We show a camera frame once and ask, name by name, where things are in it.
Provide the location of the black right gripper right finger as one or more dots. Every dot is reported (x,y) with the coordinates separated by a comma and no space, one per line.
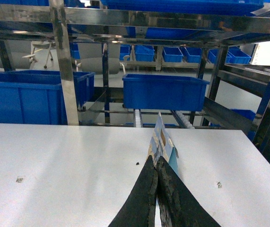
(178,207)

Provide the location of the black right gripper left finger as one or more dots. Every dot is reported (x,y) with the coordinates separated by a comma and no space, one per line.
(140,207)

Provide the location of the flower print gift bag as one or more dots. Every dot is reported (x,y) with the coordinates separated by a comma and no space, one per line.
(161,145)

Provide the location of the blue bin on rollers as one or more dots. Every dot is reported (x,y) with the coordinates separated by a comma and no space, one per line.
(163,92)

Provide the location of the grey office chair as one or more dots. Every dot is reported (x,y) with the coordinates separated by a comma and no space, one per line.
(91,57)

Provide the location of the blue bin behind table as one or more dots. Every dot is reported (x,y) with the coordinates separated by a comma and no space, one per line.
(42,97)

